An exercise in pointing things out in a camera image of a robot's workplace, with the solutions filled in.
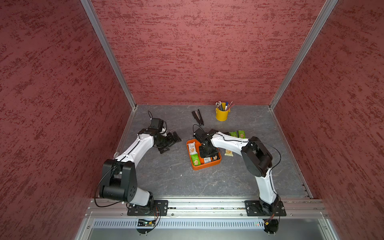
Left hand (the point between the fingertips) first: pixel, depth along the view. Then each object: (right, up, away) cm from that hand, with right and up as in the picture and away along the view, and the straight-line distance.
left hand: (175, 146), depth 86 cm
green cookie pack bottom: (+12, -8, +2) cm, 15 cm away
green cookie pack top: (+45, +6, +17) cm, 48 cm away
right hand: (+19, -9, +6) cm, 21 cm away
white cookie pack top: (+10, -3, +6) cm, 12 cm away
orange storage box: (+16, -11, -1) cm, 20 cm away
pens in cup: (+34, +26, +22) cm, 48 cm away
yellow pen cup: (+31, +19, +21) cm, 42 cm away
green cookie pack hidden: (+39, +6, +17) cm, 43 cm away
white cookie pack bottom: (+19, -9, +4) cm, 21 cm away
